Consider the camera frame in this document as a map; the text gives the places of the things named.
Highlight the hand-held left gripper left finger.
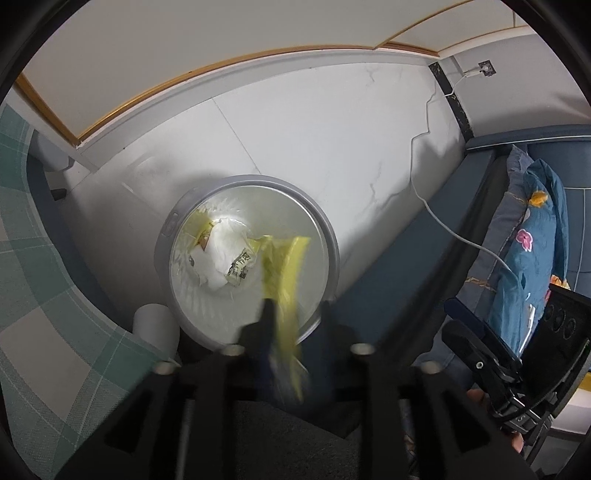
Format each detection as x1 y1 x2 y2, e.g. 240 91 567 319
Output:
53 299 279 480

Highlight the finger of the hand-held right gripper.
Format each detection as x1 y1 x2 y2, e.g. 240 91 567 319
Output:
441 319 523 405
444 297 523 376

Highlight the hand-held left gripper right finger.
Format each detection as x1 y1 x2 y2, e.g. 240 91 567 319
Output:
308 301 541 480

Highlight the yellow snack wrapper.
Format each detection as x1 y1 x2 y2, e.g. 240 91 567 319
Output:
257 235 313 403

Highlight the yellow printed wrapper scrap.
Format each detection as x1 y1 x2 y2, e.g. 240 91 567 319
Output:
225 247 257 285

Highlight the grey round trash bin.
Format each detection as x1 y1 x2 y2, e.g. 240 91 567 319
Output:
154 175 341 347

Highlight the small yellow wrapper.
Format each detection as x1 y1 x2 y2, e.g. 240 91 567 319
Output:
192 219 216 250

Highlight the person's right hand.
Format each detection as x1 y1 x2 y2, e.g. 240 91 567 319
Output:
465 388 527 457

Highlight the blue floral pillow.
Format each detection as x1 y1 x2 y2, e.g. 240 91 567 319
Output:
464 159 571 357

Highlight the dark grey cloth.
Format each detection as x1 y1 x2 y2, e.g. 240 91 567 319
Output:
230 401 365 480

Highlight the blue sofa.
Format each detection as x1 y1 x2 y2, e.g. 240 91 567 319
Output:
341 126 591 372

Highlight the grey-blue pillow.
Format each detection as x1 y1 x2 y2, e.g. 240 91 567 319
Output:
488 144 539 261

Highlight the green checked tablecloth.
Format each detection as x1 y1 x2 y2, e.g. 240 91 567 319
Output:
0 104 182 480

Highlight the white cable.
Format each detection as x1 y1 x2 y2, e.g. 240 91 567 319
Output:
409 68 516 278

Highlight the black wall trim strip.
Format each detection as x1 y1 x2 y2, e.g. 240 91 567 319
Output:
428 62 476 140

